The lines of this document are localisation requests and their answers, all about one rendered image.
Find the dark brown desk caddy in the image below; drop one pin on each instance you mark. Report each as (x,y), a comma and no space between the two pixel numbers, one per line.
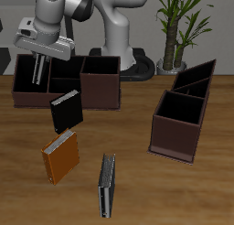
(175,137)
(99,88)

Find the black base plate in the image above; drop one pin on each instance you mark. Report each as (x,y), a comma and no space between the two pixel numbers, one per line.
(143,68)

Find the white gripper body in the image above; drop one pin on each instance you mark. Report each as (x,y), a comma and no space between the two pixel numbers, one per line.
(55,48)

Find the grey striped book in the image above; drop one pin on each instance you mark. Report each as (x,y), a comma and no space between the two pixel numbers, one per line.
(106,186)

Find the green pot plant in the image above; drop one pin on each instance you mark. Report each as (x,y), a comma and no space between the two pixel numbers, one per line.
(170,39)

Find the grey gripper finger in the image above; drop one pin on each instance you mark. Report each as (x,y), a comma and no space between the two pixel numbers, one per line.
(37,70)
(46,58)

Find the orange book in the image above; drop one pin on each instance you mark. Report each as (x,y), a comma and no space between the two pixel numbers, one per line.
(62,158)

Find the black book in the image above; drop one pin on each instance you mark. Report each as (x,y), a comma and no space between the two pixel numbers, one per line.
(67,112)

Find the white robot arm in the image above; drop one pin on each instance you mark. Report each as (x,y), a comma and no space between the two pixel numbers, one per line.
(117,30)

